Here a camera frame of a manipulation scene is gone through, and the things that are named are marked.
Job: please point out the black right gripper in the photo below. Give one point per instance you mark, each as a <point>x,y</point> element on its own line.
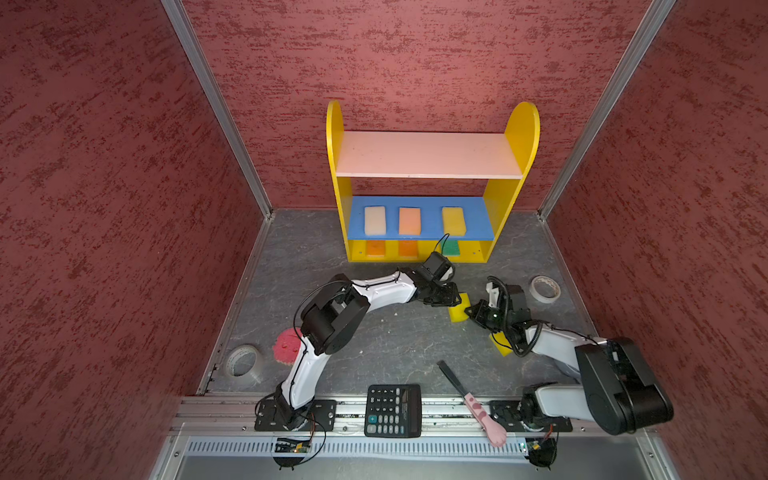
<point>477,316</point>

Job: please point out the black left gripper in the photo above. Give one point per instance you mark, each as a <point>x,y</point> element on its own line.
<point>450,297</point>

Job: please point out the green scrub sponge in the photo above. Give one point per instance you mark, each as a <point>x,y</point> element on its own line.
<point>450,248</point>

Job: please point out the peach orange sponge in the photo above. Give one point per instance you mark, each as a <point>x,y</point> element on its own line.
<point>410,223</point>

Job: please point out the yellow orange scrub sponge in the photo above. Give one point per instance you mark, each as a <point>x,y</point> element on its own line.
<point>375,249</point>

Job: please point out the pale pink sponge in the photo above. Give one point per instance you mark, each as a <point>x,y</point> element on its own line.
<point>375,221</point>

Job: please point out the pink round smiley sponge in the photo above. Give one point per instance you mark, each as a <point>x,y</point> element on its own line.
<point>287,347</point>

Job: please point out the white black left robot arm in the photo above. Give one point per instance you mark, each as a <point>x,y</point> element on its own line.
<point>328,319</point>

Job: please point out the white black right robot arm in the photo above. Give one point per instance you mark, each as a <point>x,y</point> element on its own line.
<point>614,387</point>

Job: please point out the yellow shelf unit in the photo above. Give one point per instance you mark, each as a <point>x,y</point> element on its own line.
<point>502,160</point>

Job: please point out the white tape roll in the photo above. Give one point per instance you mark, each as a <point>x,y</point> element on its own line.
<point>545,289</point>

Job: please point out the black calculator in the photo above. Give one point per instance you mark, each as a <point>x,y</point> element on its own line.
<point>393,411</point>

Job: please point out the grey tape roll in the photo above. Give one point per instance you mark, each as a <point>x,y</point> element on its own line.
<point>244,365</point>

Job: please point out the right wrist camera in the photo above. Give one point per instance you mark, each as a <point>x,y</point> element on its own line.
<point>493,292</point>

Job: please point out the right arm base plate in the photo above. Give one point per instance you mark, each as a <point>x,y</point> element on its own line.
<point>508,414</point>

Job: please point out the pink handled black brush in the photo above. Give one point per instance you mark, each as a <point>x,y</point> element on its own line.
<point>496,433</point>

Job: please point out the perforated cable duct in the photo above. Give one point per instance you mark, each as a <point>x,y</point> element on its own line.
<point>421,449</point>

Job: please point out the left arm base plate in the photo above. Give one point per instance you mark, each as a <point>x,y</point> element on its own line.
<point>318,415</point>

